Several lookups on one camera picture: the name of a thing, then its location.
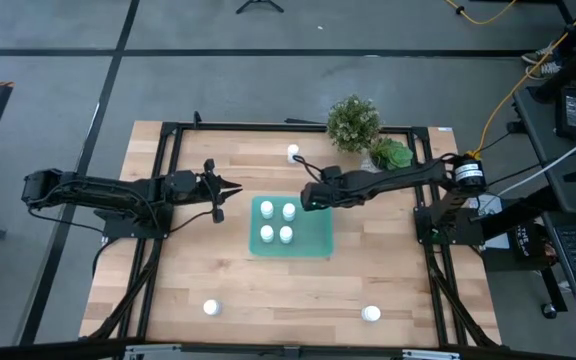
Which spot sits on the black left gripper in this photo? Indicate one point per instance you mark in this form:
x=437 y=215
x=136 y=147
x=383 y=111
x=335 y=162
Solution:
x=183 y=186

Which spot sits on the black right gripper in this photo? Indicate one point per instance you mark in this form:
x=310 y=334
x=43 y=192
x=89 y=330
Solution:
x=318 y=196

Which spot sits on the white pill bottle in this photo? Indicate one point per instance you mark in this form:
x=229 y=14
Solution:
x=289 y=211
x=293 y=152
x=370 y=313
x=267 y=209
x=286 y=234
x=212 y=307
x=267 y=233

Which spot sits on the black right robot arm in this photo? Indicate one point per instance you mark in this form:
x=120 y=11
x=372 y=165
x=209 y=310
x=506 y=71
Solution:
x=398 y=177

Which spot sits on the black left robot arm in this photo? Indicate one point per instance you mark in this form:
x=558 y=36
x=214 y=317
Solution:
x=93 y=192

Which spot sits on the translucent green plastic basket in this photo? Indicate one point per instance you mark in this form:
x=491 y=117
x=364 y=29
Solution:
x=313 y=235

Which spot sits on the small flowering bush plant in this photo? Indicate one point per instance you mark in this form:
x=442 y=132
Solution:
x=353 y=122

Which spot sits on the succulent in triangle-patterned pot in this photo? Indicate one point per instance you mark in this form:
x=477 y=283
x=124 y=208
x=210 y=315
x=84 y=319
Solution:
x=392 y=154

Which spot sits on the black tripod stand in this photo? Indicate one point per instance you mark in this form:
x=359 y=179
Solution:
x=259 y=5

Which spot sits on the black bag with white print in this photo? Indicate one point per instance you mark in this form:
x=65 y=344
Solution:
x=523 y=240

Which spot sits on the black side desk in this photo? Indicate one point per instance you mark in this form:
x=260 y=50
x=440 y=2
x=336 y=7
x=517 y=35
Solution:
x=543 y=130

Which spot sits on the black front crossbar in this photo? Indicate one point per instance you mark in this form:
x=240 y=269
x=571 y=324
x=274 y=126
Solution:
x=43 y=350

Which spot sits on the black caster wheel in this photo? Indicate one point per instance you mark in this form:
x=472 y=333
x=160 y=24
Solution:
x=549 y=311

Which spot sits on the black power adapter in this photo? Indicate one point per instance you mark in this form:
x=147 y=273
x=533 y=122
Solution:
x=574 y=112

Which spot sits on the black aluminium table frame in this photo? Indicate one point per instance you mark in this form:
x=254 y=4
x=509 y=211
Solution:
x=293 y=126

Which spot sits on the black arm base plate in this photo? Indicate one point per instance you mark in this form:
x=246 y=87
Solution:
x=460 y=234
x=118 y=229

